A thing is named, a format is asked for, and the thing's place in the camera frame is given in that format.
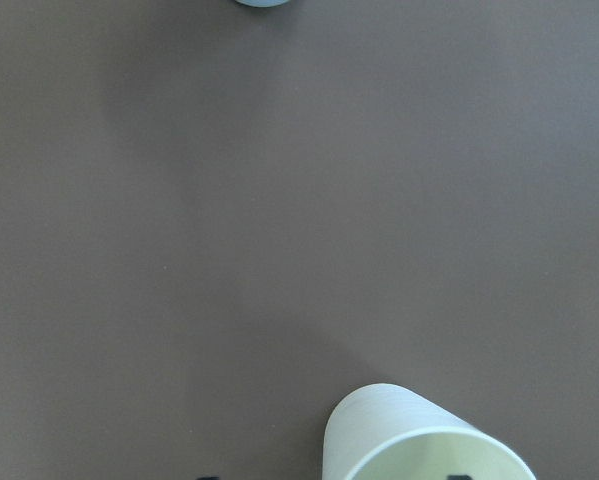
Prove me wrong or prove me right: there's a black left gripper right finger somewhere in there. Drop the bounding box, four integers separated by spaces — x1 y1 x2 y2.
446 474 470 480

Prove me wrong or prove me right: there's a white cup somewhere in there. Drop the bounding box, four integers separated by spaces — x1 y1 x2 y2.
321 383 535 479

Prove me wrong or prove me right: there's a blue cup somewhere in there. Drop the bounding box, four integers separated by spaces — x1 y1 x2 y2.
235 0 289 8

